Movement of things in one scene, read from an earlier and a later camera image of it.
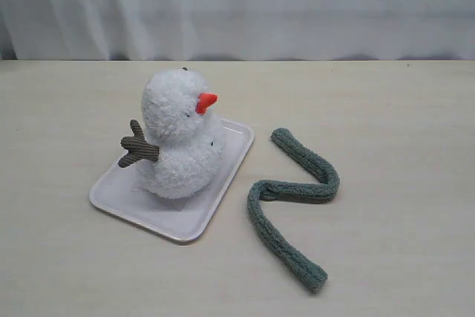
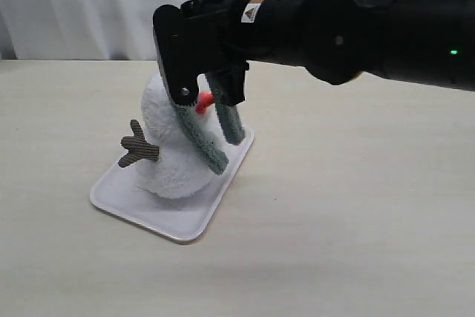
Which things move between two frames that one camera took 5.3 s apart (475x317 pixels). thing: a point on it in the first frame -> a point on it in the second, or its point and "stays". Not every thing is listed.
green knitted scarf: x=277 y=190 -> x=210 y=152
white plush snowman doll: x=183 y=145 stays
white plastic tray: x=121 y=191 stays
